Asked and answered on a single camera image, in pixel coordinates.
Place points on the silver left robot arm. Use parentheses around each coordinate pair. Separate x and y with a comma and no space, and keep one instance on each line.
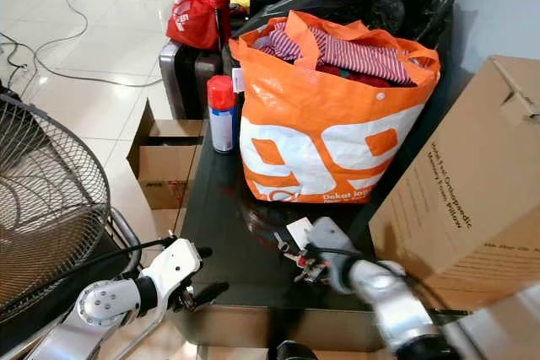
(101,305)

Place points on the red white striped cloth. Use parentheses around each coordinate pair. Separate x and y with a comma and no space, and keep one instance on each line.
(363,56)

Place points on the orange and white shopping bag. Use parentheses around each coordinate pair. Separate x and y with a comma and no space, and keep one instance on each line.
(329,141)

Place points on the grey hard suitcase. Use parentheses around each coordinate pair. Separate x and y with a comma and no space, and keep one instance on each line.
(186,82)

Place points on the red plastic bag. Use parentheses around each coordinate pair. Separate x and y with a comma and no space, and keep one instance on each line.
(194,16)

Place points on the key bunch with white tag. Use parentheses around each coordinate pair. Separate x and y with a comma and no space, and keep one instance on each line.
(298,230)

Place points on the black robot leg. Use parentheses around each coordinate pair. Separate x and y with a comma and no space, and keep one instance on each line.
(295,351)

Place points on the black glossy table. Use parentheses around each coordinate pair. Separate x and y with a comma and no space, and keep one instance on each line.
(219,233)

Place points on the small open cardboard box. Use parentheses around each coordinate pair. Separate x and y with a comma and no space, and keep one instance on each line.
(164,170)

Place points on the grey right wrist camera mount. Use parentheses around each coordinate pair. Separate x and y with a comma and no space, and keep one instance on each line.
(329,238)

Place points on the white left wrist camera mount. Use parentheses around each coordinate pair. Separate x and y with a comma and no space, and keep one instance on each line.
(175,265)

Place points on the large printed cardboard pillow box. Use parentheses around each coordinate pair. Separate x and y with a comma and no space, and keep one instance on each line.
(464,200)

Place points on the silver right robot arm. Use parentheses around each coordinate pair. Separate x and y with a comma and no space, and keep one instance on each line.
(392,305)

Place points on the spray can with red cap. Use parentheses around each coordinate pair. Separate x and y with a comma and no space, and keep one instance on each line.
(222,115)

